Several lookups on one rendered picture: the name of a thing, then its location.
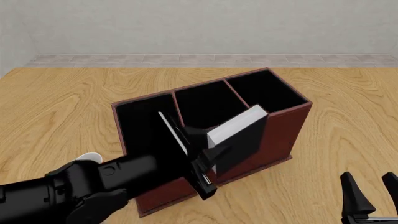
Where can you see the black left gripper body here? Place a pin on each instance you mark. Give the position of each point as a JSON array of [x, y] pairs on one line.
[[199, 172]]

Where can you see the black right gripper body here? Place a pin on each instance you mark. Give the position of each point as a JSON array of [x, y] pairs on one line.
[[367, 219]]

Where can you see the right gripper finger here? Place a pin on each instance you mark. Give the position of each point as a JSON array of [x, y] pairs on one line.
[[392, 186], [354, 193]]

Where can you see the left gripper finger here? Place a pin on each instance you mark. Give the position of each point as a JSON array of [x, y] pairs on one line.
[[194, 135], [214, 154]]

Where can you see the black book with white pages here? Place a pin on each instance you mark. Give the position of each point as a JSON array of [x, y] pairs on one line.
[[239, 140]]

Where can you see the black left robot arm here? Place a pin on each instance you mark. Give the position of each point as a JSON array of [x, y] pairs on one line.
[[77, 184]]

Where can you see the red-brown desk caddy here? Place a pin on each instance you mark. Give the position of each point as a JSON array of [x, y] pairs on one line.
[[280, 130]]

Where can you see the small pale flat plate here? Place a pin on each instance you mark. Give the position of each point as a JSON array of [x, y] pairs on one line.
[[90, 156]]

